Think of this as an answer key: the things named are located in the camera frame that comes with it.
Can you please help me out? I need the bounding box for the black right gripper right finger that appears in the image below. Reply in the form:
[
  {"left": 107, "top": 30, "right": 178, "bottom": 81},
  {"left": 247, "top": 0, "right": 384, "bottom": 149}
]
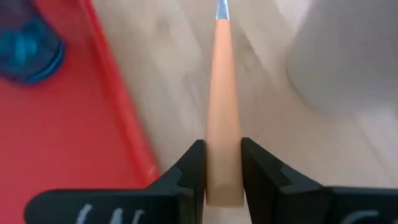
[{"left": 241, "top": 137, "right": 331, "bottom": 224}]

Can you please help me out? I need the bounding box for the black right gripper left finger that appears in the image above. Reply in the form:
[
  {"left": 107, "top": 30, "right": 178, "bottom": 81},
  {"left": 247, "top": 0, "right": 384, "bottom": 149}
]
[{"left": 144, "top": 139, "right": 207, "bottom": 224}]

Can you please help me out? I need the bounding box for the blue faceted plastic cup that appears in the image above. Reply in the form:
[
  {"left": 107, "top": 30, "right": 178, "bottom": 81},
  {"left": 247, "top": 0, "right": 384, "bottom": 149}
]
[{"left": 0, "top": 0, "right": 67, "bottom": 85}]

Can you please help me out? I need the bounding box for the red plastic tray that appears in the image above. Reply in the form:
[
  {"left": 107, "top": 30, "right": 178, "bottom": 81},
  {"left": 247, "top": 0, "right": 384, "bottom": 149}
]
[{"left": 0, "top": 0, "right": 161, "bottom": 224}]

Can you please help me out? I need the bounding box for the green plant in white pot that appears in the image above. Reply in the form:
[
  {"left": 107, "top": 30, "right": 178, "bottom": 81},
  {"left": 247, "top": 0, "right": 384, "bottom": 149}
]
[{"left": 285, "top": 0, "right": 398, "bottom": 114}]

